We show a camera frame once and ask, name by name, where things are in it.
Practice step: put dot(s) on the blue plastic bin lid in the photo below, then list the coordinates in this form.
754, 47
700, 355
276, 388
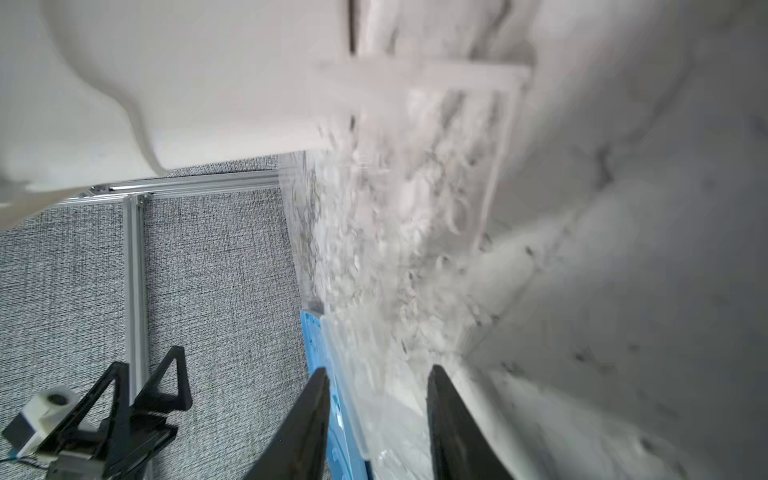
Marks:
343, 454

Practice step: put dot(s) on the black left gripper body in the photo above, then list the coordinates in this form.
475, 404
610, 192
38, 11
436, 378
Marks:
149, 435

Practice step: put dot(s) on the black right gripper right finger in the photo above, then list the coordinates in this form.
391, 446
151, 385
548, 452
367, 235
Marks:
458, 448

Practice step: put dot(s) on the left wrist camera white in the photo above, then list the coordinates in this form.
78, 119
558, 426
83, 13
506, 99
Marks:
38, 418

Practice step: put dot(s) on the aluminium enclosure frame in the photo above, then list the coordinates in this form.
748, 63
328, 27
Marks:
133, 196

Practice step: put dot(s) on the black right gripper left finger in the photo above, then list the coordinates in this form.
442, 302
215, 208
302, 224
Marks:
298, 449

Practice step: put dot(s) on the white plastic storage bin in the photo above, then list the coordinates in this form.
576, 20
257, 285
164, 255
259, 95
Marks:
97, 92

